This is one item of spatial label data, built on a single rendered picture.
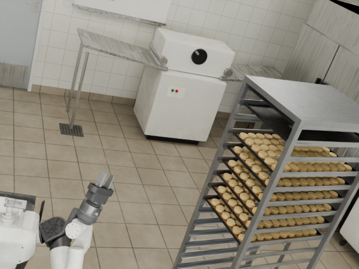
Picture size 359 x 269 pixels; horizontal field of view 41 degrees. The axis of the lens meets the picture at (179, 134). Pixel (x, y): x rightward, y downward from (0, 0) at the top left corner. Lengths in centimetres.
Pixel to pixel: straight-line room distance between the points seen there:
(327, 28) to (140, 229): 279
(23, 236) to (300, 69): 388
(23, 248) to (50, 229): 14
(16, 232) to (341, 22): 384
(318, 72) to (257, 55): 164
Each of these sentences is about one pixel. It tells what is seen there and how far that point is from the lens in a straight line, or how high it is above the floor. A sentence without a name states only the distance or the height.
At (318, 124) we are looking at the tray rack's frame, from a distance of 228.
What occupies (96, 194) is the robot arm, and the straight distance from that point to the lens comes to 195.
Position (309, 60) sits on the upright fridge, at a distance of 527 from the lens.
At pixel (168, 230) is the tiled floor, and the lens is 423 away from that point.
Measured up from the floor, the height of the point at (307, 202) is 132.
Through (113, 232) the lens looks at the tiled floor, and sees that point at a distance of 403.
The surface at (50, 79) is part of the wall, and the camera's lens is 598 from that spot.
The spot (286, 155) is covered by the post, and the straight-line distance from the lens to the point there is 226.
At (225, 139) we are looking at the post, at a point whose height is 145.
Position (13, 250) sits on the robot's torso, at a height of 103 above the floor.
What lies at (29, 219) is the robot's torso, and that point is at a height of 111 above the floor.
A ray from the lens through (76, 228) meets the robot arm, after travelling 198.
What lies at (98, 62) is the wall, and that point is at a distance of 596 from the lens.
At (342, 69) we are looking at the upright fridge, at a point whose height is 156.
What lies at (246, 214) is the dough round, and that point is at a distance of 263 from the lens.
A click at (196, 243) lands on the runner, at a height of 69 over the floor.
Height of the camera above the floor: 251
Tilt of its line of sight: 25 degrees down
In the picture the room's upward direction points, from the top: 18 degrees clockwise
